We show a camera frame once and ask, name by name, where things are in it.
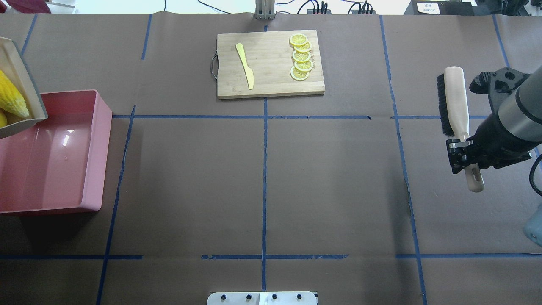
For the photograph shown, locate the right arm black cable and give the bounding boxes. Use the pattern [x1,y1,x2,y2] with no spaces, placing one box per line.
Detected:
[528,152,542,197]

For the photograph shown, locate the beige plastic dustpan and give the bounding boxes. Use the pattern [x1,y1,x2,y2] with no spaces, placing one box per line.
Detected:
[0,37,48,138]

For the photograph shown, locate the lemon slice top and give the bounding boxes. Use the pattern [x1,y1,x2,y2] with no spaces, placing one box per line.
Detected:
[289,33,308,47]

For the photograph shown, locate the lemon slice bottom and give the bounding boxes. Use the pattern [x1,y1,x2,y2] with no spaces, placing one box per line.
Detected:
[290,67,309,81]

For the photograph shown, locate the yellow plastic knife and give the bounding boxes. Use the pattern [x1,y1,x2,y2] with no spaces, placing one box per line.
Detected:
[235,43,255,90]

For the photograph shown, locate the pink plastic bin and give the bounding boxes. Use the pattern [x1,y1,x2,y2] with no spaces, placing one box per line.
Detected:
[0,89,112,216]

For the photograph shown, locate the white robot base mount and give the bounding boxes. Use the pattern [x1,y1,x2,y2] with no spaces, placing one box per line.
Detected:
[207,291,319,305]

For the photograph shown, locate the yellow toy corn cob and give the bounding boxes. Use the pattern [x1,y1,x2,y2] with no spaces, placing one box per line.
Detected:
[0,70,30,119]

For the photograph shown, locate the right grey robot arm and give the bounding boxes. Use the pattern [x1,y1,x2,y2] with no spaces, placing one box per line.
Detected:
[436,66,542,193]

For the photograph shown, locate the yellow toy potato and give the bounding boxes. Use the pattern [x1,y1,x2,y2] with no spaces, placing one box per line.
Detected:
[0,110,8,128]

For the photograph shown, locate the bamboo cutting board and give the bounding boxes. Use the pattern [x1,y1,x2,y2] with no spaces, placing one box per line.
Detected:
[216,30,326,99]

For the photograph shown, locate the beige hand brush black bristles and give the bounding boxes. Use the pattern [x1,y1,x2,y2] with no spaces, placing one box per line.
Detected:
[436,66,485,193]

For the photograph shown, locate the grey metal post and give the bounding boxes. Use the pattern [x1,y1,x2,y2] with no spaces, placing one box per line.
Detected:
[255,0,276,20]

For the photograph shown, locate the lemon slice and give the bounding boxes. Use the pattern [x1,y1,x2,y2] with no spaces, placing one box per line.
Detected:
[293,41,312,53]
[289,33,308,47]
[291,50,312,63]
[294,60,314,72]
[290,67,309,81]

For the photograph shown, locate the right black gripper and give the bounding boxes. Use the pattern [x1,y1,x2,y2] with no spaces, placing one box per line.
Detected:
[447,68,534,174]

